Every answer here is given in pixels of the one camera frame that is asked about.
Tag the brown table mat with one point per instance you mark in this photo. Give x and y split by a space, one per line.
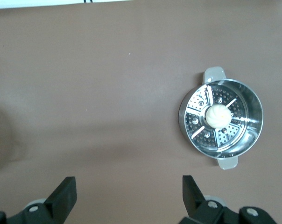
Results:
96 105

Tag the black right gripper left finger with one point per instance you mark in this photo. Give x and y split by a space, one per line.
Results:
61 198

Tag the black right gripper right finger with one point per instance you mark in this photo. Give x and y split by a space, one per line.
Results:
194 200

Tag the white steamed bun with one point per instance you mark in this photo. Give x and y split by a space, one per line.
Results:
218 116

